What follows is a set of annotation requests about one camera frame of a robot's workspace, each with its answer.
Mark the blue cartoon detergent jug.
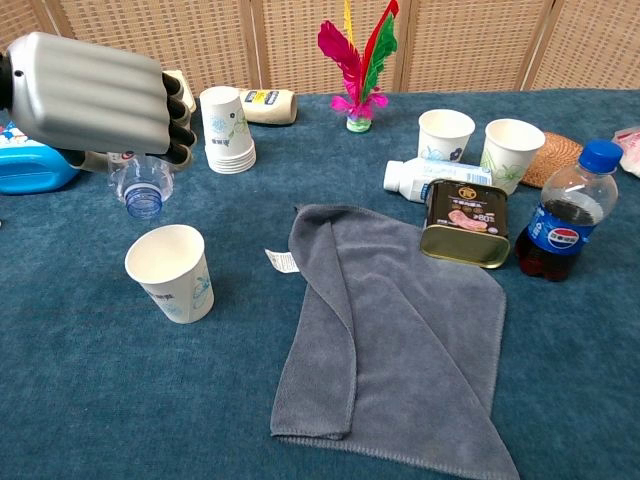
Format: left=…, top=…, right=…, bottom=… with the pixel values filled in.
left=0, top=119, right=81, bottom=196

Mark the dark blue tablecloth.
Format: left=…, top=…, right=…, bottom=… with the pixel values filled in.
left=0, top=88, right=640, bottom=480

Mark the pink printed plastic packet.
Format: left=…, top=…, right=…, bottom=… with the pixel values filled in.
left=612, top=125, right=640, bottom=179

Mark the beige lidded food container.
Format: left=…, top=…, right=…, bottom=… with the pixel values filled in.
left=162, top=69, right=197, bottom=114

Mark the paper cup blue flower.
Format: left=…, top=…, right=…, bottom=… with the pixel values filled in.
left=417, top=108, right=476, bottom=162

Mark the black luncheon meat can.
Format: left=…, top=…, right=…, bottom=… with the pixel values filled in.
left=418, top=178, right=512, bottom=270

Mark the wood rattan folding screen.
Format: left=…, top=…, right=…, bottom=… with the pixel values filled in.
left=0, top=0, right=640, bottom=104

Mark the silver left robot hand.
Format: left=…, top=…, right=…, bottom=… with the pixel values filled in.
left=0, top=31, right=197, bottom=174

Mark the clear plastic water bottle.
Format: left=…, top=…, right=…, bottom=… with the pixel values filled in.
left=107, top=151, right=176, bottom=221

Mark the round woven rattan coaster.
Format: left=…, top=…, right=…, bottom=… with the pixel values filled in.
left=519, top=131, right=585, bottom=189

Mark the paper cup blue print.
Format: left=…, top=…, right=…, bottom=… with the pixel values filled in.
left=124, top=224, right=216, bottom=325

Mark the white milk drink bottle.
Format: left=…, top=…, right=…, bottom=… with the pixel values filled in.
left=383, top=158, right=494, bottom=204

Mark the cola bottle blue cap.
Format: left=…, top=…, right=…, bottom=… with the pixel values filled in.
left=514, top=139, right=624, bottom=282

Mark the paper cup green flower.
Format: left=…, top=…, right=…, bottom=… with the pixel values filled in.
left=479, top=118, right=547, bottom=196

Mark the cream mayonnaise squeeze bottle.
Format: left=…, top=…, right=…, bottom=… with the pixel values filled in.
left=238, top=88, right=299, bottom=126

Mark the colourful feather shuttlecock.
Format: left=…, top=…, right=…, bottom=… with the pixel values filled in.
left=317, top=0, right=400, bottom=134

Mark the upside-down paper cup stack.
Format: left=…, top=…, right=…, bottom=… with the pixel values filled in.
left=198, top=85, right=258, bottom=175

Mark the grey microfibre towel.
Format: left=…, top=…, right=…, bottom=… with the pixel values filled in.
left=269, top=203, right=521, bottom=480

